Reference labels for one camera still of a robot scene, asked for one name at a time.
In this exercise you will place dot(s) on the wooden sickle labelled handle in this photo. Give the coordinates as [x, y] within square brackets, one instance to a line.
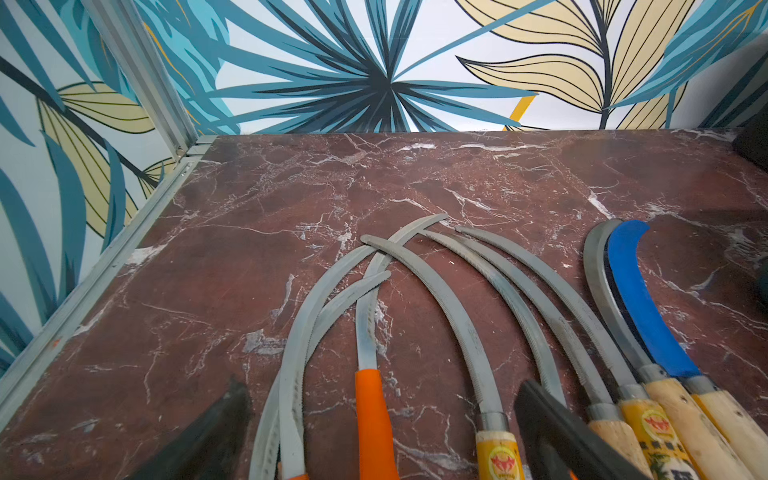
[654, 444]

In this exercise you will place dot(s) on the wooden handle sickle plain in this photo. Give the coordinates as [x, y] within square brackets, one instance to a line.
[608, 417]

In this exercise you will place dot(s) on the blue blade wooden sickle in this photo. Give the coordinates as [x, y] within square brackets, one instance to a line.
[734, 423]

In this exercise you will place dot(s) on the left aluminium corner post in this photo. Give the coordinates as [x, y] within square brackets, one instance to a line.
[124, 33]

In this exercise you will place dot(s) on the wooden sickle yellow label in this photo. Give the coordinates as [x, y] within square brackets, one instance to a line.
[498, 453]

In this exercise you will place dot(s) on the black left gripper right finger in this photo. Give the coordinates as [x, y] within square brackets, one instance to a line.
[559, 445]

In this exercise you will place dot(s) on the orange handle sickle far left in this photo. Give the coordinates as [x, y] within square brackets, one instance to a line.
[264, 457]

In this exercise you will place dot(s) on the wooden sickle grey blade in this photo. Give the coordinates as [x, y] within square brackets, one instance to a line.
[690, 420]

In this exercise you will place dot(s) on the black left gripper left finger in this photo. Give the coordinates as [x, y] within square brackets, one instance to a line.
[209, 448]

